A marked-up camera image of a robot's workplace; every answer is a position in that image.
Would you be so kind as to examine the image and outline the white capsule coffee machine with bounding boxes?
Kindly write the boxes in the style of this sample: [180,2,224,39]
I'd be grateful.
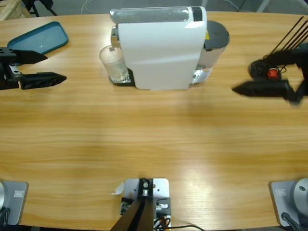
[109,6,208,92]

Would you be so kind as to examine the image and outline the orange wires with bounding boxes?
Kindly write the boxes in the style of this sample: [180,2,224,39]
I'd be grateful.
[154,215,169,228]

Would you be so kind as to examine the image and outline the dark camera post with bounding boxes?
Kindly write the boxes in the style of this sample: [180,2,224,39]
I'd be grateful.
[111,178,154,231]

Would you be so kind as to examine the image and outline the silver coffee machine lid lever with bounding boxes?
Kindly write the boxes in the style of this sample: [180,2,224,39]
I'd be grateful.
[109,6,191,24]

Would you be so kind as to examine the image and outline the white floor cable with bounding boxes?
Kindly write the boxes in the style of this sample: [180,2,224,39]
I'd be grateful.
[80,0,114,14]

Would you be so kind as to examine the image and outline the clear glass cup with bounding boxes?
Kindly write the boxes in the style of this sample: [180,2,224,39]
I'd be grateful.
[99,45,129,84]

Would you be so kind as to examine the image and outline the white mount block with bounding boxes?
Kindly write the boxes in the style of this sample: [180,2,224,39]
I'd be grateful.
[120,178,172,228]

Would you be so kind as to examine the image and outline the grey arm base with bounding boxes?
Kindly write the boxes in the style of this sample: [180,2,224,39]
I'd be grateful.
[269,177,308,227]
[0,180,29,226]

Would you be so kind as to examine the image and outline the black chair legs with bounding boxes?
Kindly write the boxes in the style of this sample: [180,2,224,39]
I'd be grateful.
[25,0,58,17]

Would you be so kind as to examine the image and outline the black cable at mount block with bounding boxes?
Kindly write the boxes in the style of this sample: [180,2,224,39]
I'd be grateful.
[168,224,205,231]

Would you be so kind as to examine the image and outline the black base cable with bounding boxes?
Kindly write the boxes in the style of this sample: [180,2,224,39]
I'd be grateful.
[281,212,302,231]
[0,207,12,226]

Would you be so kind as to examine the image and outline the black capsule holder with rods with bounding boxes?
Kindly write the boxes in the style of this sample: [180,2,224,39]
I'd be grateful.
[248,16,308,85]

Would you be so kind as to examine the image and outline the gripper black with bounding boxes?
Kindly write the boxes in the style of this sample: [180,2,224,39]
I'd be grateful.
[232,43,308,105]
[0,47,67,91]

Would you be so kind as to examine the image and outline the wooden crate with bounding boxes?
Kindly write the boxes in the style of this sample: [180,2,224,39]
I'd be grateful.
[0,0,32,22]

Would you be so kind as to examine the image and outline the clear water tank dark lid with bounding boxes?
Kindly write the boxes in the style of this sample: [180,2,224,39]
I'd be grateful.
[192,20,231,85]

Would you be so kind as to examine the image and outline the white tape strip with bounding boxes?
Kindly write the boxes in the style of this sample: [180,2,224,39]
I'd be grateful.
[110,182,125,196]

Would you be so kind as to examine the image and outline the chrome drip tray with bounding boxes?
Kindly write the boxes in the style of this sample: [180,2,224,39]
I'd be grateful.
[109,69,134,87]

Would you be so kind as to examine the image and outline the teal rectangular tray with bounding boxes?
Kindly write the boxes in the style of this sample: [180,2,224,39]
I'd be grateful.
[6,21,70,66]

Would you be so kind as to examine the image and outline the grey metal frame leg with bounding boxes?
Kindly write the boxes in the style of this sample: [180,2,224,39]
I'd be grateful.
[257,0,271,13]

